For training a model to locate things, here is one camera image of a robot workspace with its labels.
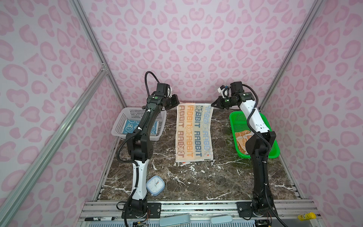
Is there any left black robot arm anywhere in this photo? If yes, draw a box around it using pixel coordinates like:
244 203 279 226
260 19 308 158
126 94 180 215

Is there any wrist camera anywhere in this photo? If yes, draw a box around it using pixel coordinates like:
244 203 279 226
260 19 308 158
156 83 172 97
217 81 244 98

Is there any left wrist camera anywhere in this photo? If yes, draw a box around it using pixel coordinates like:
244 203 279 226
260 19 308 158
156 83 172 97

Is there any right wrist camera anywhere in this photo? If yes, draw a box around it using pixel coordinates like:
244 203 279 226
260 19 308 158
217 81 244 98

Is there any small light blue clock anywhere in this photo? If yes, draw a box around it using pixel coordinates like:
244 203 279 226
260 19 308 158
146 176 165 196

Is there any aluminium front rail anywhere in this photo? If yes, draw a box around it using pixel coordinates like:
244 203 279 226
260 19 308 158
76 199 325 227

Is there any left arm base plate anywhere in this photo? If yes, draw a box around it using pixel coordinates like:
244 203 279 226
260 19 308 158
122 202 161 219

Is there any light blue pedal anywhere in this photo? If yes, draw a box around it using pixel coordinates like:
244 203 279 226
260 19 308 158
210 215 233 225
159 214 191 227

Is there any left light blue pedal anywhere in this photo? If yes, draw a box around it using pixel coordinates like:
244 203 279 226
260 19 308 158
159 214 191 227

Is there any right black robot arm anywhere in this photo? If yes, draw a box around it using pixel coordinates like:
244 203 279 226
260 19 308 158
212 90 276 217

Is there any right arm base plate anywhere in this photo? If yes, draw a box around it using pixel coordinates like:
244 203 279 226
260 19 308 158
236 201 278 220

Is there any white perforated plastic basket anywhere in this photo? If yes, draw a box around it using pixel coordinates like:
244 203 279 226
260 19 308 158
112 107 166 141

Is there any teal bunny print towel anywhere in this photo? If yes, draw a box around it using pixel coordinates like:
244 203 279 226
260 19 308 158
122 119 158 135

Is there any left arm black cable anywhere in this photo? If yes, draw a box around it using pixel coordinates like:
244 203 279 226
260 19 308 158
116 70 161 227

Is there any yellow glue stick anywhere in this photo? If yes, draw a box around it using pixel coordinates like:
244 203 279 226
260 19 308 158
298 212 317 221

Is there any black marker pen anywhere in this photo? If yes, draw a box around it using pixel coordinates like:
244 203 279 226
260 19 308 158
84 217 117 221

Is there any striped rabbit text towel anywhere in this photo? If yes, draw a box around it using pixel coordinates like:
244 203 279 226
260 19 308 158
175 103 214 163

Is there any right light blue pedal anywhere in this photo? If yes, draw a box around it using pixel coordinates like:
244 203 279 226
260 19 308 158
210 215 233 225

